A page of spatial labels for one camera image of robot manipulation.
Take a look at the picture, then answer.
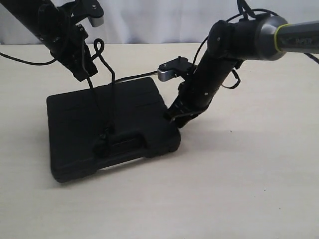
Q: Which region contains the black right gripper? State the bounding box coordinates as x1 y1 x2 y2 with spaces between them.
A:
163 83 212 130

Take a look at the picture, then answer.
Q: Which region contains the black plastic tool case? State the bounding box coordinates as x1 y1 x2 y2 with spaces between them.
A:
46 77 181 183

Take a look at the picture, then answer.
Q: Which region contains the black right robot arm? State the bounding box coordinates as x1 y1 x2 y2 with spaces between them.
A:
158 14 319 128

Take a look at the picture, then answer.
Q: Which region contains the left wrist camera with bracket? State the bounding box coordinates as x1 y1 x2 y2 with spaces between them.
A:
58 0 104 27

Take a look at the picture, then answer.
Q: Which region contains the black braided rope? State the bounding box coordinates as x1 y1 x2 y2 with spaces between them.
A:
86 38 160 155

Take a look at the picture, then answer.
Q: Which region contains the white backdrop curtain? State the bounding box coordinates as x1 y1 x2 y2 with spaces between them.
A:
0 0 319 44

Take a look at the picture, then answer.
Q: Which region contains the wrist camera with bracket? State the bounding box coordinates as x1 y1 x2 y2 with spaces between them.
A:
58 0 104 27
157 56 197 82

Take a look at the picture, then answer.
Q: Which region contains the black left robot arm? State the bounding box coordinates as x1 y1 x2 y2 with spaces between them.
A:
0 0 104 82

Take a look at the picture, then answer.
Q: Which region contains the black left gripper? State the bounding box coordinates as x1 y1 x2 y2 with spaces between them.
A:
50 24 98 82

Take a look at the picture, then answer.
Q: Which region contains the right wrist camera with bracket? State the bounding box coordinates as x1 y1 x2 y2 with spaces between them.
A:
157 56 197 82

